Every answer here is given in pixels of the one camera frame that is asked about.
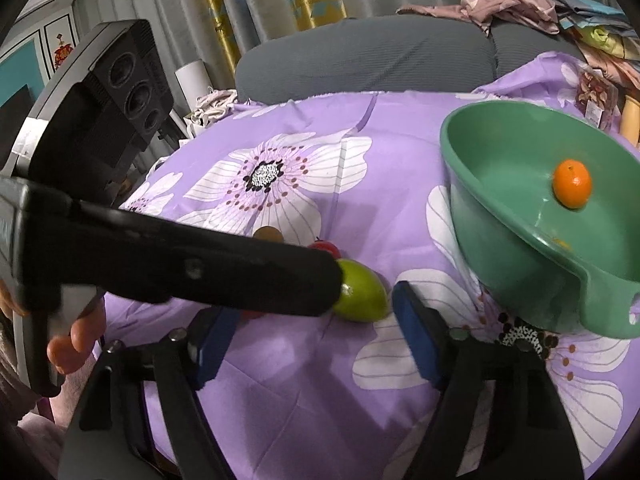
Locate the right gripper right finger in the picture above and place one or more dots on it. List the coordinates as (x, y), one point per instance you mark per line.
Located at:
(529, 435)

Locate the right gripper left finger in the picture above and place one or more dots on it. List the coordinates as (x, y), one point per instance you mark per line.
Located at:
(110, 434)

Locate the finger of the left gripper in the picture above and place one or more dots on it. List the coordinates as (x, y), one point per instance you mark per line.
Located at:
(152, 260)

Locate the yellow-brown longan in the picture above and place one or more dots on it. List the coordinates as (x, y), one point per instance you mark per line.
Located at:
(269, 234)

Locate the green tomato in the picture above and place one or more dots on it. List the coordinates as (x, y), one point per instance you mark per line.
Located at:
(363, 296)

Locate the green plastic bowl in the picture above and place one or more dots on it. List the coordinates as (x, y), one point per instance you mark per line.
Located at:
(558, 269)

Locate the red tomato with stem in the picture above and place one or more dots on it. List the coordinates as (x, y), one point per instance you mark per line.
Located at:
(326, 246)

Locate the orange mandarin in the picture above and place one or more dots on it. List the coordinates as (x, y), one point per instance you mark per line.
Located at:
(572, 184)

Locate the person left hand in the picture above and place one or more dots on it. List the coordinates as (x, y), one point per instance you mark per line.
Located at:
(70, 352)

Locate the red chinese knot decoration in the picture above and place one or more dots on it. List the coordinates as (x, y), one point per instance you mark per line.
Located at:
(61, 52)

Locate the white paper roll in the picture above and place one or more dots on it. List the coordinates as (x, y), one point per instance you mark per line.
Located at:
(194, 81)

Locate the purple floral tablecloth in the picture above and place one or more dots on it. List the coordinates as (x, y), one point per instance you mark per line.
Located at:
(321, 398)

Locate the grey sofa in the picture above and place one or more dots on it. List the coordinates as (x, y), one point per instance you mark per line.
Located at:
(389, 53)

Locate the yellow bottle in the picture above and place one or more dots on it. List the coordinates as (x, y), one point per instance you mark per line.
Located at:
(630, 121)

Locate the dried fruit snack box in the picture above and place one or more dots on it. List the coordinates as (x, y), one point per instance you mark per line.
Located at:
(596, 98)

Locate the stack of folded clothes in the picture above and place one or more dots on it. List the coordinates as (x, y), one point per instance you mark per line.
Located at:
(605, 36)

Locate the pink crumpled cloth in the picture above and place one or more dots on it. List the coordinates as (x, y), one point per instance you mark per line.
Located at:
(535, 14)

